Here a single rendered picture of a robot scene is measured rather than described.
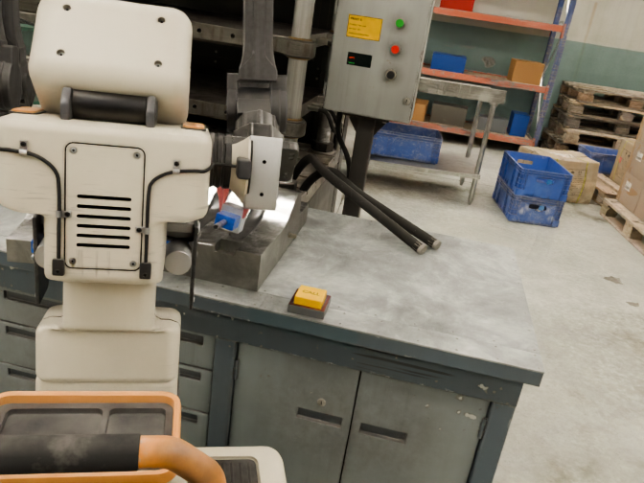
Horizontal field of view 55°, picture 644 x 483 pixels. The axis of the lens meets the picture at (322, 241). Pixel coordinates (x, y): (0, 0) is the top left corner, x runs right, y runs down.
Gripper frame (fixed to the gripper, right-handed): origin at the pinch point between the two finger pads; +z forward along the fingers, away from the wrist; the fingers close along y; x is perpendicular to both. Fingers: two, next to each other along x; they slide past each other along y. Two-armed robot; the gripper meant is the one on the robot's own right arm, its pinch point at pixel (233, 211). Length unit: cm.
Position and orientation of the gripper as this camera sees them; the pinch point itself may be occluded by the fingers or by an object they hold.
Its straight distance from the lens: 135.3
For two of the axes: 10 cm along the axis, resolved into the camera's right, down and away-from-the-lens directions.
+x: -1.6, 2.1, -9.6
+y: -9.4, -3.2, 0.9
